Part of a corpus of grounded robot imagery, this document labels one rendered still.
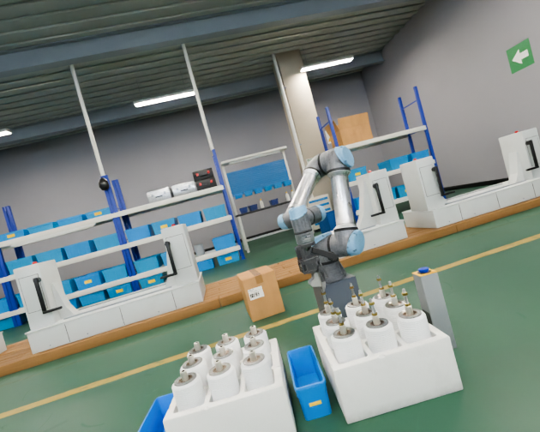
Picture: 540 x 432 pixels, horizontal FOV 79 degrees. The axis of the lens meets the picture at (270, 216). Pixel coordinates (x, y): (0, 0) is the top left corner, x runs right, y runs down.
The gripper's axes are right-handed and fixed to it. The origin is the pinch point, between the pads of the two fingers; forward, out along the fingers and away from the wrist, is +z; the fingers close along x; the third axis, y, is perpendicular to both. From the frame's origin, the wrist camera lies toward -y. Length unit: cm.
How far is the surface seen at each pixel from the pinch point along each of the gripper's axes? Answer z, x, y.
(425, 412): 35, 37, -12
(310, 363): 30.2, -5.2, 13.0
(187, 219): -55, -433, 98
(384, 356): 17.4, 31.7, -5.9
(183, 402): 15, 23, 59
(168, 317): 30, -158, 102
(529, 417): 35, 52, -33
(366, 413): 33.2, 31.2, 4.6
